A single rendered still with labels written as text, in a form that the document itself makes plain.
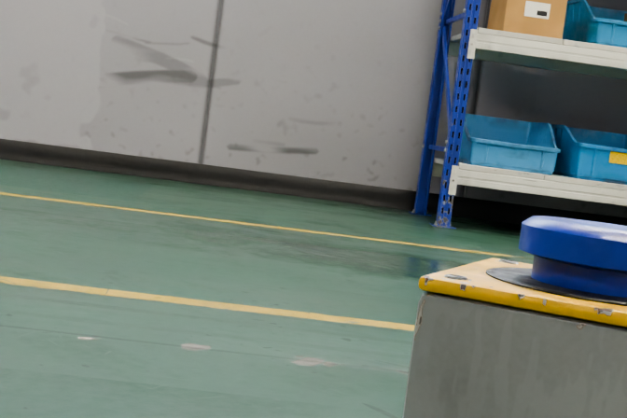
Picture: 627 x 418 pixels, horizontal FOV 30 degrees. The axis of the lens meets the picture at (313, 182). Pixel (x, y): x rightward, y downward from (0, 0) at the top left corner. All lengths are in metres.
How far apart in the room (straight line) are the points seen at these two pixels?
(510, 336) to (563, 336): 0.01
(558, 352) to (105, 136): 5.07
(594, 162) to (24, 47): 2.50
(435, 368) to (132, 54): 5.05
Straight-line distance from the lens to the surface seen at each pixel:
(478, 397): 0.27
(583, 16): 5.00
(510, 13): 4.73
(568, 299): 0.26
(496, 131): 5.18
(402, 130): 5.33
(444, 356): 0.27
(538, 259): 0.29
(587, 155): 4.76
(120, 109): 5.30
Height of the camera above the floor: 0.35
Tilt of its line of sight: 3 degrees down
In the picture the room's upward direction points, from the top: 7 degrees clockwise
